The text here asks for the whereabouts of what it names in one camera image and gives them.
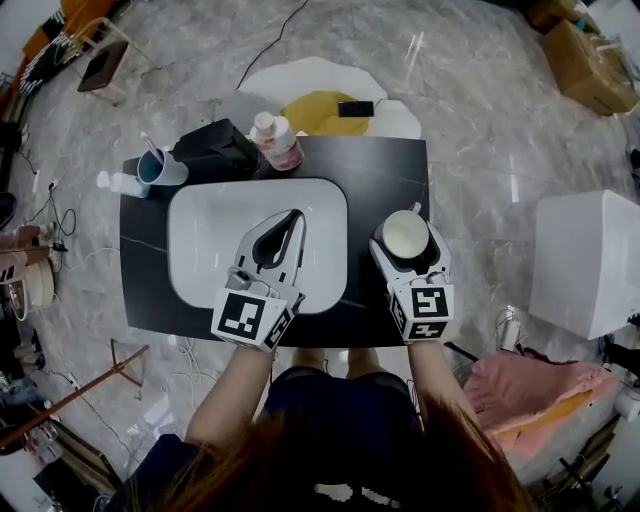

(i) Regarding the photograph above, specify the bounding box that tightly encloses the person's right forearm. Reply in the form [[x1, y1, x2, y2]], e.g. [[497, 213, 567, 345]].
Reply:
[[407, 341, 481, 441]]

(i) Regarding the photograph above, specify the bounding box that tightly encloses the black-topped wooden vanity cabinet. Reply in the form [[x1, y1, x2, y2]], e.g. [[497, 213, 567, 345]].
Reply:
[[118, 135, 431, 349]]

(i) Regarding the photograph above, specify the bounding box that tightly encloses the orange cushion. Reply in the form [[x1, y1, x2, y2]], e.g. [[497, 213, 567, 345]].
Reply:
[[499, 389, 596, 436]]

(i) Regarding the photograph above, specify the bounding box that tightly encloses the white rectangular cabinet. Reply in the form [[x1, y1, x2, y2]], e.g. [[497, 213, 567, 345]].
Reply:
[[528, 188, 640, 341]]

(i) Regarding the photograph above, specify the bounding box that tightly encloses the person's leg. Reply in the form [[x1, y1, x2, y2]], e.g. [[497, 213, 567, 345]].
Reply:
[[292, 347, 326, 374], [344, 347, 386, 381]]

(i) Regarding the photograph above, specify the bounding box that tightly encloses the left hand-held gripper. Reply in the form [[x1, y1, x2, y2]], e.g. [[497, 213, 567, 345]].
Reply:
[[210, 208, 308, 354]]

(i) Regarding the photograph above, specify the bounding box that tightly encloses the blue cup with toothbrush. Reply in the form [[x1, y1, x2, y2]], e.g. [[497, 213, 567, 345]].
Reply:
[[137, 147, 190, 187]]

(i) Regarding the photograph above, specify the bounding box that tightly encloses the wooden chair with dark seat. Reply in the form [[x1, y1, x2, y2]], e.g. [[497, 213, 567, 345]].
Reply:
[[77, 17, 156, 106]]

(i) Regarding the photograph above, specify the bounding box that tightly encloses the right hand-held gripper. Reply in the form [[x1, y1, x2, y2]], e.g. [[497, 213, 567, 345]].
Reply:
[[368, 223, 456, 345]]

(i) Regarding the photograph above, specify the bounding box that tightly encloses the white charger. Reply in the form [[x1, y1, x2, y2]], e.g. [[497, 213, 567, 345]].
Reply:
[[499, 319, 524, 354]]

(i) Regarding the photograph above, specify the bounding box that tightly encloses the black phone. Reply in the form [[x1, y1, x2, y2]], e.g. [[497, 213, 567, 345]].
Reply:
[[337, 99, 375, 119]]

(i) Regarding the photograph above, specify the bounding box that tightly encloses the person's left leg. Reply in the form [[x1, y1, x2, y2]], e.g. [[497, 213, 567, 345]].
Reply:
[[292, 347, 326, 374]]

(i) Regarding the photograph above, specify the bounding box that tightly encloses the person's right leg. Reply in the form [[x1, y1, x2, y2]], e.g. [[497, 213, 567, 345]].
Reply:
[[344, 347, 386, 381]]

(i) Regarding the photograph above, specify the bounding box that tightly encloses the white sink basin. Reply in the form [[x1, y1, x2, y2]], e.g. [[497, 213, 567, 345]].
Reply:
[[167, 178, 350, 316]]

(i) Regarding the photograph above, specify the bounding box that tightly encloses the large brown cardboard box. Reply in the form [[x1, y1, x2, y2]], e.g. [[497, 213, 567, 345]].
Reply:
[[542, 19, 640, 117]]

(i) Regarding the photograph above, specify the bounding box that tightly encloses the orange sofa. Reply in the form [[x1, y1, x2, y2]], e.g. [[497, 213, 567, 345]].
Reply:
[[22, 0, 116, 56]]

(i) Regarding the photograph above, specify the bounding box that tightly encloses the black and white striped pillow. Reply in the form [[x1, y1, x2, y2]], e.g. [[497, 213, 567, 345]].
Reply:
[[19, 34, 86, 96]]

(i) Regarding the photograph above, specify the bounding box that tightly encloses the person's left forearm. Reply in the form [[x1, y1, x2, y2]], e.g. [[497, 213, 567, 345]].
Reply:
[[184, 344, 279, 449]]

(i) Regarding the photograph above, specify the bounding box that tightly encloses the pink soap bottle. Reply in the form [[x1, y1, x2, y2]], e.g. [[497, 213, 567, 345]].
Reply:
[[249, 110, 305, 172]]

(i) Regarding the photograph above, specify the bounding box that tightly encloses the person's dark navy clothing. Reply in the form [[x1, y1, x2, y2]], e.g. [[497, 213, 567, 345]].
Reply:
[[107, 367, 526, 512]]

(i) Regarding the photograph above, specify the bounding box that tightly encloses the white round cup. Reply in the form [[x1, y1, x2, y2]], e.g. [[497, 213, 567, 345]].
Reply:
[[373, 202, 431, 260]]

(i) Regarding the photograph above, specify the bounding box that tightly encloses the small white bottle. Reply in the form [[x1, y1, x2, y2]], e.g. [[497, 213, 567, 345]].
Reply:
[[96, 170, 151, 199]]

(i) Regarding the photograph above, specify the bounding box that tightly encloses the open brown cardboard box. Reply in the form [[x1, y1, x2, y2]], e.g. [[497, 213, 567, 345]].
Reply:
[[524, 0, 596, 31]]

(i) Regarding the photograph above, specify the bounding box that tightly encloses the black floor cable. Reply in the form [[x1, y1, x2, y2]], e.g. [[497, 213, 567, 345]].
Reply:
[[29, 179, 79, 256]]

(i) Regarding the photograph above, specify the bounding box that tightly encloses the black faucet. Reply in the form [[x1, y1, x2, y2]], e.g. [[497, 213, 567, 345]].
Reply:
[[172, 118, 261, 176]]

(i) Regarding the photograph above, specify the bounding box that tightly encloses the beige wooden bucket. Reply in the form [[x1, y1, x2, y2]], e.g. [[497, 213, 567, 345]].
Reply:
[[0, 254, 56, 321]]

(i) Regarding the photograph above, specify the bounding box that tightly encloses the brown wooden rack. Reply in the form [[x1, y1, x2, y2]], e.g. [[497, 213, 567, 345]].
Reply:
[[0, 338, 150, 449]]

